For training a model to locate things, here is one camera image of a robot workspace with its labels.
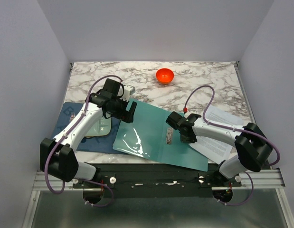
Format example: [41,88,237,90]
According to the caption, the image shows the printed white paper sheets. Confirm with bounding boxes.
[189,105,244,164]

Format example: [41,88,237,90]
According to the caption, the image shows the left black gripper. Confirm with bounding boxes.
[107,95,137,124]

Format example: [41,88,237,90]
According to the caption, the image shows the purple cable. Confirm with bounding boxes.
[44,75,123,208]
[183,85,281,207]

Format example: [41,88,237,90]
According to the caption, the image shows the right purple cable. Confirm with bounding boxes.
[183,85,281,207]

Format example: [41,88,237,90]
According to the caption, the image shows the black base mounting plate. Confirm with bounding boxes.
[73,164,250,202]

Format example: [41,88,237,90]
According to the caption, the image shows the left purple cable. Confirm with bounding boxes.
[44,75,123,208]

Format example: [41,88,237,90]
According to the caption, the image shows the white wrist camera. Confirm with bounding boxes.
[184,111,197,118]
[118,85,135,100]

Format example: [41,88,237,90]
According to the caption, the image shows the orange plastic bowl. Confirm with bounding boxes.
[156,68,174,84]

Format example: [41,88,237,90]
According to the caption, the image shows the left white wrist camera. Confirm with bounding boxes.
[118,85,135,100]

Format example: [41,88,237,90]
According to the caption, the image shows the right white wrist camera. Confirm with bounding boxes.
[184,111,197,118]

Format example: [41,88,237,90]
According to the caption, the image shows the blue lettered placemat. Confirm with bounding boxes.
[51,102,123,154]

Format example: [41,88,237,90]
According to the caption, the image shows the pale green divided plate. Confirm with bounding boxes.
[85,117,112,138]

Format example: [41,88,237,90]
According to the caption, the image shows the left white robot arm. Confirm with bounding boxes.
[40,76,137,188]

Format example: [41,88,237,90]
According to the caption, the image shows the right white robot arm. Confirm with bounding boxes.
[166,112,273,186]

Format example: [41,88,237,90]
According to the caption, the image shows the teal file folder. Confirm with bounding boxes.
[113,98,208,171]

